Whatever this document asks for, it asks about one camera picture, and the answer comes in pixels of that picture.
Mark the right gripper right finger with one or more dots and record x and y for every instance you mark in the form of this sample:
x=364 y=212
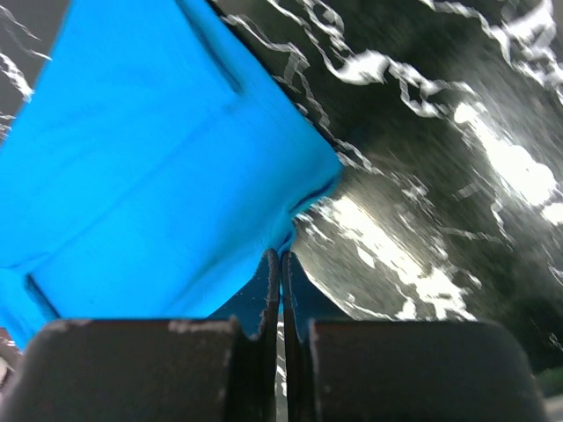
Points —
x=344 y=370

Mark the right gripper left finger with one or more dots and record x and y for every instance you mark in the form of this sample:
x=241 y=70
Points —
x=216 y=369

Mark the blue t-shirt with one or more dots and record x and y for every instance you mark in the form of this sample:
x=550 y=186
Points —
x=154 y=165

